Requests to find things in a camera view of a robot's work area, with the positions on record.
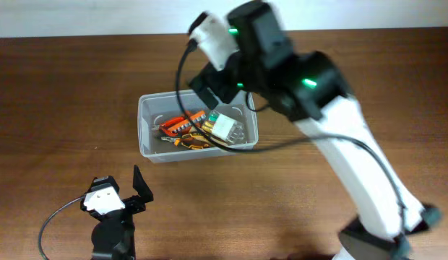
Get orange black long-nose pliers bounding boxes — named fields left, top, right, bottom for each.
left=160, top=133, right=212, bottom=150

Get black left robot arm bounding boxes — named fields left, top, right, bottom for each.
left=80, top=165, right=154, bottom=260

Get orange perforated plastic bar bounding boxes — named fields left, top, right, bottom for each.
left=167, top=110, right=206, bottom=134

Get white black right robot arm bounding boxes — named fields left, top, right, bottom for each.
left=187, top=1, right=441, bottom=259

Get orange scraper with wooden handle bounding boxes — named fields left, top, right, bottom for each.
left=193, top=132, right=228, bottom=146

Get clear box of coloured bits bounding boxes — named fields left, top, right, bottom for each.
left=202, top=110, right=246, bottom=144

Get clear plastic storage container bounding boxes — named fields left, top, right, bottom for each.
left=137, top=91, right=259, bottom=163

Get red handled side cutters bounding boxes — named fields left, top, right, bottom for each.
left=152, top=116, right=185, bottom=137

